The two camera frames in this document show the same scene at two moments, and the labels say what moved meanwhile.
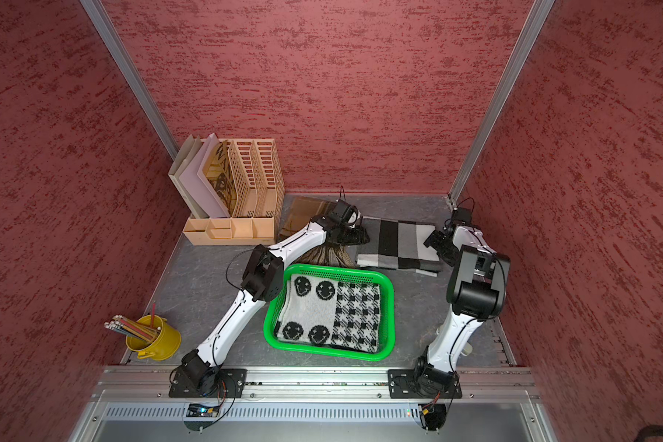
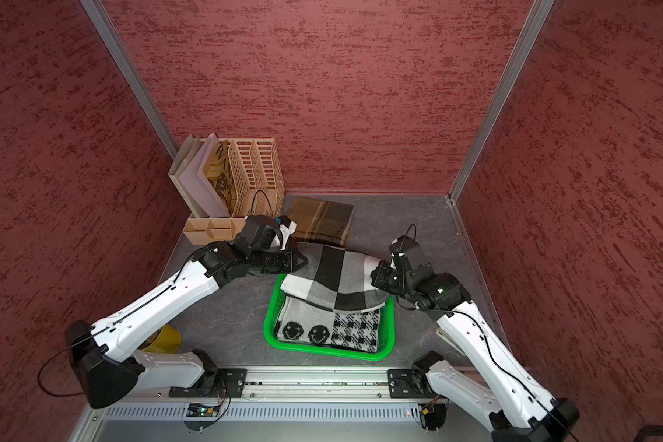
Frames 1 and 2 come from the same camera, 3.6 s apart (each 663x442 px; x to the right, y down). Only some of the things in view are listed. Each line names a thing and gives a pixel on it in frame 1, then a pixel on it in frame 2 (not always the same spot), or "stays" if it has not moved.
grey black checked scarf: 398,245 to 335,277
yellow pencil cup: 165,345 stays
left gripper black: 359,237 to 289,264
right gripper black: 434,239 to 378,278
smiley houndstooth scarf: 327,312 stays
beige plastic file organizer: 257,178 stays
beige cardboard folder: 188,203 stays
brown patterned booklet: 220,175 stays
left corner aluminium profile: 120,55 stays
